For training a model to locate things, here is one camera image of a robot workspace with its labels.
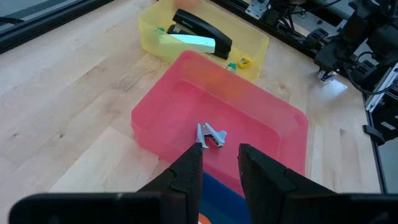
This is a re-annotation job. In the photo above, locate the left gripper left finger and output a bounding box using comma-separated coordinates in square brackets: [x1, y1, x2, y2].
[8, 142, 204, 224]

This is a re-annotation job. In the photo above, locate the grey staple remover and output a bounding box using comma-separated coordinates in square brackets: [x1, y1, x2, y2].
[195, 122, 228, 151]

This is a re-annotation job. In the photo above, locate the yellow translucent plastic bin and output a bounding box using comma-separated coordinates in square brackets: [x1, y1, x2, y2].
[138, 0, 270, 82]

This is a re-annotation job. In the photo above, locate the yellow staple remover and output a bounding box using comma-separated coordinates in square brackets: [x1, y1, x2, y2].
[237, 55, 252, 69]

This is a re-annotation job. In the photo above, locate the pink translucent plastic bin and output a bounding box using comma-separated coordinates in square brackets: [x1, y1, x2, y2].
[130, 49, 310, 197]

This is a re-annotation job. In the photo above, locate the black stapler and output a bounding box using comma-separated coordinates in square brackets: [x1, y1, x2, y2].
[167, 8, 233, 60]

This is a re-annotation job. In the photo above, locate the blue plastic bin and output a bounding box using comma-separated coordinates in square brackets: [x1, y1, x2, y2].
[198, 170, 253, 224]

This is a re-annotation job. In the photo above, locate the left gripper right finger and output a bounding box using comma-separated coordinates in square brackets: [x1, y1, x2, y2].
[237, 142, 398, 224]

